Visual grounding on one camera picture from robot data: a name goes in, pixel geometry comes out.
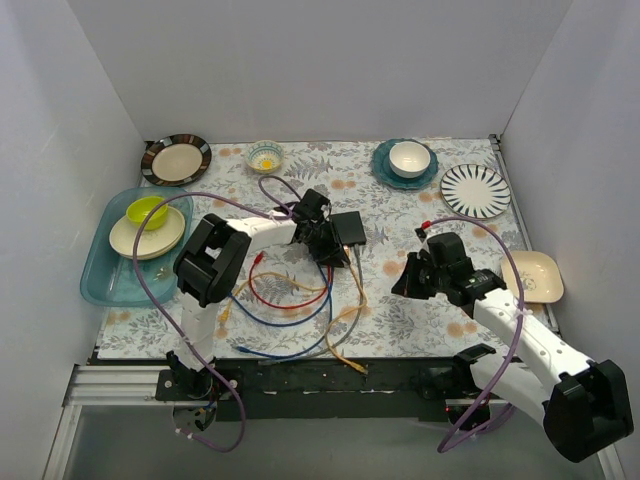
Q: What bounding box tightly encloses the white bowl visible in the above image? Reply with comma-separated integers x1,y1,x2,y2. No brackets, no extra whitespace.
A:
389,141,431,179

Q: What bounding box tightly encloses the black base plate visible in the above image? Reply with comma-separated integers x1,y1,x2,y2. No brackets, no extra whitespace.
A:
155,357,480,422

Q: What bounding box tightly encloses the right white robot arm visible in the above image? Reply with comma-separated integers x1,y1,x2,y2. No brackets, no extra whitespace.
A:
392,233,634,463

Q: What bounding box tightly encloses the black network switch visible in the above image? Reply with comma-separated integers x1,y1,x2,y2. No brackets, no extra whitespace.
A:
332,211,367,247

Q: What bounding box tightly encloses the brown striped rim plate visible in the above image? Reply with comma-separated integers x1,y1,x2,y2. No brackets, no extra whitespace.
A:
140,134,212,187

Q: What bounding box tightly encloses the teal scalloped plate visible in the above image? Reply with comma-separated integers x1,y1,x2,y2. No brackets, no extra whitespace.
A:
371,138,439,190

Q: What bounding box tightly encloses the yellow patterned small bowl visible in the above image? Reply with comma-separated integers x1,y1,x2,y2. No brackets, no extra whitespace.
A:
244,140,285,174

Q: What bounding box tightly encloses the aluminium frame rail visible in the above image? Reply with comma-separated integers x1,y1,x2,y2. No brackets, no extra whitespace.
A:
39,364,166,480

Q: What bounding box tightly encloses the cream plate stack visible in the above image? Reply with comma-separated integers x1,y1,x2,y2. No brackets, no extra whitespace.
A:
109,207,186,260

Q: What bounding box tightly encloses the lime green bowl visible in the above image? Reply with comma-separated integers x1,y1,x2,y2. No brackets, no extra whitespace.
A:
126,196,168,230

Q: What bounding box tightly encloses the translucent teal tray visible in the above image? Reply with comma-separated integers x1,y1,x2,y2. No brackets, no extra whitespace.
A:
80,187,193,307

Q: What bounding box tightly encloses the grey ethernet cable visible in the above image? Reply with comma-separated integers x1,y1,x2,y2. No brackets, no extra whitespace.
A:
259,244,363,367

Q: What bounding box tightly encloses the blue white striped plate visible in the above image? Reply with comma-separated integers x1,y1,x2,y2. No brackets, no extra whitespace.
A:
440,164,511,220

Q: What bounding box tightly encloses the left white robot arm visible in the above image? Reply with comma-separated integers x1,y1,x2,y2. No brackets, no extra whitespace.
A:
167,189,350,400

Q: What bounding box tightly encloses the cream square dish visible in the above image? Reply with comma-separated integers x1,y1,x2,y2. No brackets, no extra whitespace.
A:
511,251,564,304

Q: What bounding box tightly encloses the red ethernet cable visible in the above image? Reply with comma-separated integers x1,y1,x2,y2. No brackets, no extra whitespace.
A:
248,252,333,310

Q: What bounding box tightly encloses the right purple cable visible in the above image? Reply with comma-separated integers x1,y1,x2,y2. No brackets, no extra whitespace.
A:
417,215,526,453

